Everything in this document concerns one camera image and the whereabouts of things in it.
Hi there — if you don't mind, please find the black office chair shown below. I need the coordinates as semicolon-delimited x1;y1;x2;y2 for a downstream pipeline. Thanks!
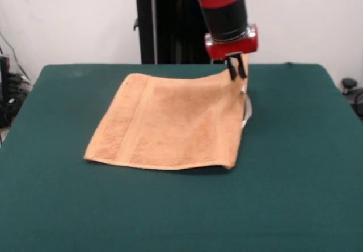
341;77;363;122

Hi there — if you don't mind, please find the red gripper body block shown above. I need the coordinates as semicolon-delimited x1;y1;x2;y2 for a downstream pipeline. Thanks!
204;23;260;60

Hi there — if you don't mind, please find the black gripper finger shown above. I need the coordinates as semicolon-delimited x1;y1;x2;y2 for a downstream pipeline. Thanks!
225;55;238;81
235;53;248;80

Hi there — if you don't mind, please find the tan terry towel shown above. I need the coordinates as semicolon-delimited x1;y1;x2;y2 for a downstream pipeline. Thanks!
83;52;253;171

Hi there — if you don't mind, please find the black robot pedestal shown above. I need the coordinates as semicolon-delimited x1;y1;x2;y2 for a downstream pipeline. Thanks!
132;0;213;65

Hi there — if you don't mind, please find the black cable bundle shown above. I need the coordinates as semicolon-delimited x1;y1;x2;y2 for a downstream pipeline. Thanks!
0;30;35;128

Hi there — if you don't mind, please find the dark green table cloth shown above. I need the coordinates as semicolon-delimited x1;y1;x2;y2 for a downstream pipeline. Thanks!
0;62;363;252

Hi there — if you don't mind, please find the black electronics box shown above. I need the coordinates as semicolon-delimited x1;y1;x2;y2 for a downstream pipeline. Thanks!
0;54;12;105

